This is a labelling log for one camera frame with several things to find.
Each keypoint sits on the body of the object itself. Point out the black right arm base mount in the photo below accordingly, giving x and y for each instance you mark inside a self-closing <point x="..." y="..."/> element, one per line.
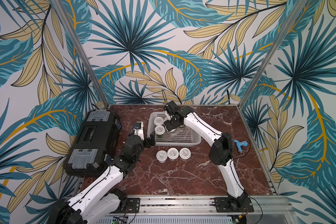
<point x="230" y="204"/>

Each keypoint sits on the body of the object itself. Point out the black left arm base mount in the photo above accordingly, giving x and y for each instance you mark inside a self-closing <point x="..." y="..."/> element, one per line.
<point x="126" y="205"/>

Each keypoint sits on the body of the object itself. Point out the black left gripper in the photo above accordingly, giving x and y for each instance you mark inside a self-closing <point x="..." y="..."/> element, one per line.
<point x="148" y="143"/>

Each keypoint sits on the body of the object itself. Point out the white plastic perforated basket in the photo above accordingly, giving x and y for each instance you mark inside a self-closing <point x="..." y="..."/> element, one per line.
<point x="181" y="137"/>

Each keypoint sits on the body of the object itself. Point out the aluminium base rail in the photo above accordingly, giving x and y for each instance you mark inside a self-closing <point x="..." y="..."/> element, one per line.
<point x="266" y="208"/>

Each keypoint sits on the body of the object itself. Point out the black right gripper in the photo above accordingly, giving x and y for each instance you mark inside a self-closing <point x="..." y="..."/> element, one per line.
<point x="171" y="123"/>

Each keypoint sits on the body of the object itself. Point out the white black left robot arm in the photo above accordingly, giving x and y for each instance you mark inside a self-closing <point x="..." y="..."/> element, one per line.
<point x="100" y="197"/>

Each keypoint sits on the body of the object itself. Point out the blue plastic faucet toy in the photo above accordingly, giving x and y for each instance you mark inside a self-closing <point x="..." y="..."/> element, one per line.
<point x="240" y="144"/>

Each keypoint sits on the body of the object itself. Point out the black plastic toolbox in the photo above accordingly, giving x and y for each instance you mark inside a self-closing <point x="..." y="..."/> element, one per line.
<point x="95" y="145"/>

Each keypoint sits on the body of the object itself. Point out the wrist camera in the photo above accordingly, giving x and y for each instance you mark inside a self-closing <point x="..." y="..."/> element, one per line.
<point x="170" y="109"/>
<point x="138" y="129"/>

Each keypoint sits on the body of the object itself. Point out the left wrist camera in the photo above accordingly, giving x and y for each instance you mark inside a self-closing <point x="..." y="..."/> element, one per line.
<point x="138" y="129"/>

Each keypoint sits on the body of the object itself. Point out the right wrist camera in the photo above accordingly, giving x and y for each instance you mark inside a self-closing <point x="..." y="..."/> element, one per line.
<point x="170" y="109"/>

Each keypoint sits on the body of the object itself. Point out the aluminium frame post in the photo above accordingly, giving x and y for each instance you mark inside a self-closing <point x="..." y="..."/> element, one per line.
<point x="297" y="8"/>
<point x="62" y="14"/>

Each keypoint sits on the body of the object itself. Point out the foil topped yogurt cup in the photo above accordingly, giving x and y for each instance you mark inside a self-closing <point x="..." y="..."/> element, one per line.
<point x="161" y="156"/>

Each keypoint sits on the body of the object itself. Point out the right aluminium frame post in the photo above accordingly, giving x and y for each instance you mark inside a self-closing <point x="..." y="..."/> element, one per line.
<point x="297" y="8"/>

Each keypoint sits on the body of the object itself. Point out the left aluminium frame post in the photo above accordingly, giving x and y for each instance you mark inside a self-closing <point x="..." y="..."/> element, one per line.
<point x="62" y="14"/>

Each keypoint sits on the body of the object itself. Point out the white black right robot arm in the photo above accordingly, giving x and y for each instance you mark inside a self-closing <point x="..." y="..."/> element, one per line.
<point x="220" y="153"/>

